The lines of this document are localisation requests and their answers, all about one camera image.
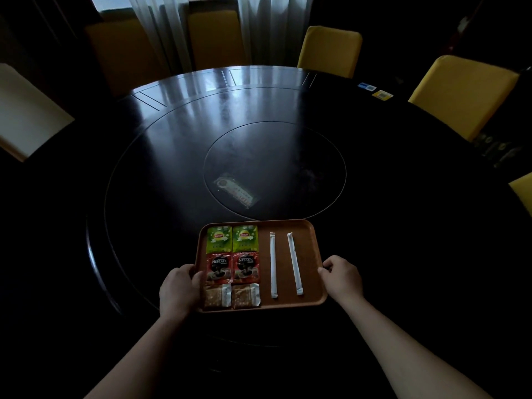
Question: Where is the white sheer curtain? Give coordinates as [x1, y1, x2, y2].
[127, 0, 194, 75]
[237, 0, 314, 68]

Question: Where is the person's right hand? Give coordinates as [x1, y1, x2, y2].
[318, 255, 365, 307]

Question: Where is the brown rectangular tray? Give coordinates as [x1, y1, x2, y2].
[195, 219, 328, 314]

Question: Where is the green tea bag packet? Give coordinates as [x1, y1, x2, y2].
[232, 224, 259, 253]
[206, 225, 233, 255]

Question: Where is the person's right forearm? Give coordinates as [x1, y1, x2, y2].
[337, 296, 495, 399]

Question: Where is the person's left forearm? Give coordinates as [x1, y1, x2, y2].
[84, 301, 196, 399]

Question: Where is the yellow upholstered chair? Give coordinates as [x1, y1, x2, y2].
[84, 18, 171, 98]
[297, 25, 363, 79]
[186, 10, 247, 72]
[508, 172, 532, 217]
[408, 55, 521, 142]

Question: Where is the person's left hand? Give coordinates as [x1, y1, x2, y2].
[159, 264, 204, 322]

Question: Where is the red coffee sachet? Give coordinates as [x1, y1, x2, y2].
[231, 252, 260, 284]
[205, 253, 233, 286]

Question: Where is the white wrapped stir stick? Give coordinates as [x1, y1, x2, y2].
[286, 232, 304, 296]
[269, 232, 278, 299]

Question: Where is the brown sugar packet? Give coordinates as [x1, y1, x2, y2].
[231, 283, 262, 310]
[203, 284, 232, 310]

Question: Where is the pale upholstered chair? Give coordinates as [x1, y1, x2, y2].
[0, 63, 75, 163]

